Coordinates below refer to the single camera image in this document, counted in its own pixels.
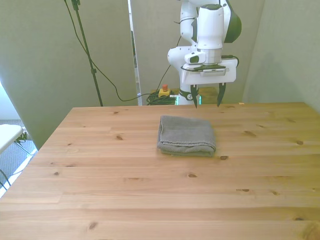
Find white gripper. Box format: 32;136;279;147
181;57;238;109

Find grey towel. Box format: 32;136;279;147
156;114;217;158

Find yellow emergency stop button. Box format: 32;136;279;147
158;84;171;98

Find black tripod stand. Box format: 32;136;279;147
71;0;104;107

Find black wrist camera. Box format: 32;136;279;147
193;63;231;77

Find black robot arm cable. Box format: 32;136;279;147
158;17;198;92

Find coiled dark cable bundle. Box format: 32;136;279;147
145;91;180;106

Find white panel edge post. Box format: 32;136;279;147
127;0;143;106

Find black hanging cable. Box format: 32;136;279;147
63;0;153;102

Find dark floor cable tangle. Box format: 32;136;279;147
12;131;29;152

